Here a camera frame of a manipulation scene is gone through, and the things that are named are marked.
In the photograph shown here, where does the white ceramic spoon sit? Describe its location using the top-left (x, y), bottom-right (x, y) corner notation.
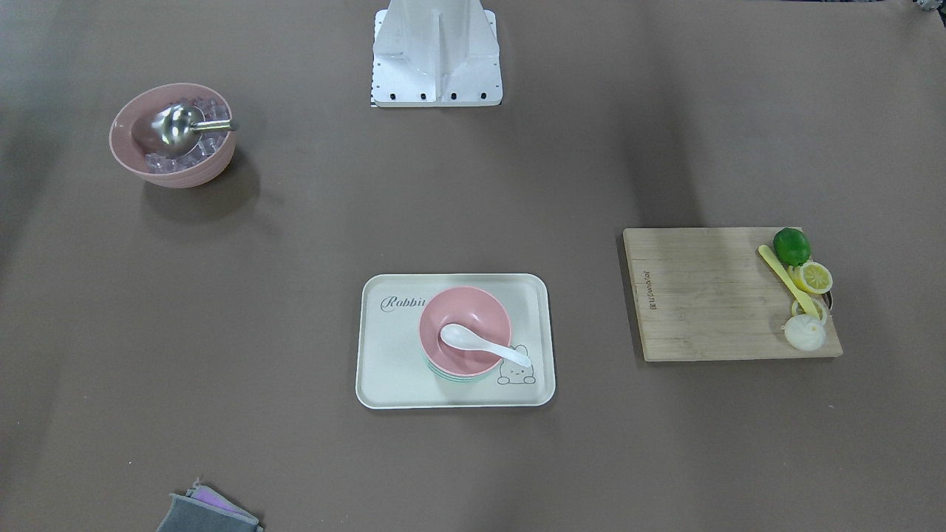
top-left (440, 323), bottom-right (533, 368)

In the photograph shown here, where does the green lime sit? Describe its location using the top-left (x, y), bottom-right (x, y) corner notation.
top-left (772, 227), bottom-right (811, 267)

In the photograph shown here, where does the green bowl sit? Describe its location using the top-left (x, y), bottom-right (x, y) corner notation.
top-left (423, 355), bottom-right (501, 383)

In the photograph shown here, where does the grey folded cloth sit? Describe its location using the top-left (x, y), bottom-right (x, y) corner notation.
top-left (157, 481), bottom-right (264, 531)

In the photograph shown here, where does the bamboo cutting board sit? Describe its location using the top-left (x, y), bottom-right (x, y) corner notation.
top-left (624, 227), bottom-right (843, 362)

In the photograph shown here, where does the metal ice scoop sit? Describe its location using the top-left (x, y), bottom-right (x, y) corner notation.
top-left (132, 102), bottom-right (239, 158)

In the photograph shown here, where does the large pink ice bowl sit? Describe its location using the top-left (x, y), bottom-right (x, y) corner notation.
top-left (108, 82), bottom-right (237, 188)

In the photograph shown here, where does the yellow plastic knife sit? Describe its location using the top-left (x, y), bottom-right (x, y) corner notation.
top-left (757, 245), bottom-right (824, 320)

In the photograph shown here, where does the lemon slice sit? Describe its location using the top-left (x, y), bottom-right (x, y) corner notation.
top-left (791, 299), bottom-right (830, 324)
top-left (789, 260), bottom-right (834, 294)

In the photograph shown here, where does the white steamed bun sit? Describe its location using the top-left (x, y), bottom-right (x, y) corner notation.
top-left (783, 314), bottom-right (827, 352)

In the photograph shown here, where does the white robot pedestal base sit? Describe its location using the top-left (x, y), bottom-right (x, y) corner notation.
top-left (370, 1), bottom-right (503, 108)

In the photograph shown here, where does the cream rabbit tray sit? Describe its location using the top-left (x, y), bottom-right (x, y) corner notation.
top-left (355, 273), bottom-right (557, 409)

